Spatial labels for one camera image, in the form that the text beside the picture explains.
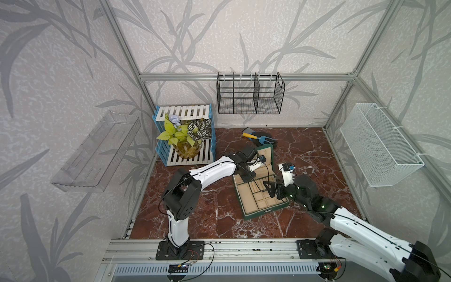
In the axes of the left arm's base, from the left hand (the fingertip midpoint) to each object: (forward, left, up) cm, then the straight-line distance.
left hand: (250, 173), depth 89 cm
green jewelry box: (-12, -1, -3) cm, 12 cm away
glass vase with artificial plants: (+11, +32, +16) cm, 37 cm away
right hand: (-8, -7, +9) cm, 14 cm away
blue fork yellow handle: (+28, -9, -6) cm, 30 cm away
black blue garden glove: (+27, -6, -6) cm, 28 cm away
